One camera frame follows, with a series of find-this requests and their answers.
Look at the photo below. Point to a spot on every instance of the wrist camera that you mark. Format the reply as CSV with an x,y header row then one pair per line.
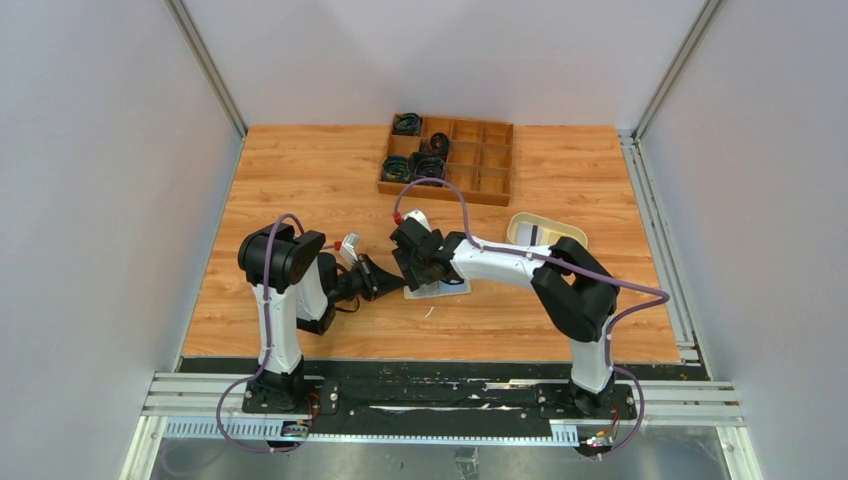
x,y
346,248
415,214

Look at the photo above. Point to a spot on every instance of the dark coiled belt bottom-left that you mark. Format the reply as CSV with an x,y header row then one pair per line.
x,y
396,169

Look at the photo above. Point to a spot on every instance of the left aluminium corner post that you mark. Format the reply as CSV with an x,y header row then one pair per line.
x,y
195,42

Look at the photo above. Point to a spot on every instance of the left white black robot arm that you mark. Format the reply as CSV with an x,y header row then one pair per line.
x,y
298,279

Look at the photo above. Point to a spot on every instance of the beige plate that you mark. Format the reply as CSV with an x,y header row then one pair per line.
x,y
553,230

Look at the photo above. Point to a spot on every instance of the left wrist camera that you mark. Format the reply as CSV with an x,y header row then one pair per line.
x,y
346,248

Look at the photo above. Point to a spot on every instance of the white leather card holder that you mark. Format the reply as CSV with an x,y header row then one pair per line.
x,y
436,289

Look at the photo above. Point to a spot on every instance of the black coiled belt top-left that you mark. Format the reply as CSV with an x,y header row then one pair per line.
x,y
407,124

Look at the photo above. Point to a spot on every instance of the aluminium frame rail front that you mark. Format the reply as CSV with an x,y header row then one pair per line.
x,y
180,406

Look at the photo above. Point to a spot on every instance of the white card with stripe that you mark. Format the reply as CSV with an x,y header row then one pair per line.
x,y
533,234

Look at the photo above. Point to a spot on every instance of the right side aluminium rail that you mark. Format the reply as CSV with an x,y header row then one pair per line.
x,y
658,237

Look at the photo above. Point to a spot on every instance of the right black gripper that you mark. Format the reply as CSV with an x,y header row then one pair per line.
x,y
411,248

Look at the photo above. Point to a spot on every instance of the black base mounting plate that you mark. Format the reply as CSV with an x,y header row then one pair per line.
x,y
451,398

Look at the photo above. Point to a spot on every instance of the black coiled belt bottom-middle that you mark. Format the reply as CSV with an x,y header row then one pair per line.
x,y
426,165

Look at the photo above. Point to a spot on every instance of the black coiled belt middle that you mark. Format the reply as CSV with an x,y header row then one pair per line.
x,y
439,144

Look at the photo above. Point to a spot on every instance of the aluminium corner post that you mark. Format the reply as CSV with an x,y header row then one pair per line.
x,y
195,42
695,33

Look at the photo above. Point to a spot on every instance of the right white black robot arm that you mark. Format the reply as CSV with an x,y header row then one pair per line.
x,y
566,278

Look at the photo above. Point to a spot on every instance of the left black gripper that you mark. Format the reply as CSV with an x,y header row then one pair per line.
x,y
365,278

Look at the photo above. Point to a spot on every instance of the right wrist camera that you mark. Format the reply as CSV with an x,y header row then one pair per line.
x,y
415,214

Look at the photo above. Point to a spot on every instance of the right aluminium corner post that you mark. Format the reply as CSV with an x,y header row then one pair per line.
x,y
695,33

